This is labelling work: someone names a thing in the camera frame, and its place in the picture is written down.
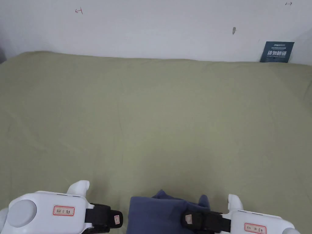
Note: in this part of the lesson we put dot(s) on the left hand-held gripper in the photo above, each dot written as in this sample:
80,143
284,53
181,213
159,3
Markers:
46,212

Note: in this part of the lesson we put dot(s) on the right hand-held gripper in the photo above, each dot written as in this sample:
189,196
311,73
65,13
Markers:
253,221

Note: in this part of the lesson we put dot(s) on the dark blue garment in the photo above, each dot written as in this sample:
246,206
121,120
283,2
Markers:
153,214

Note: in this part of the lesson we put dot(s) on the bed with pale green sheet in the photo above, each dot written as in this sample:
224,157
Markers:
146,109

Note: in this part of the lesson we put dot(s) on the dark teal sign card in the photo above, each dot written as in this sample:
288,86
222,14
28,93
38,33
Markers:
276,52

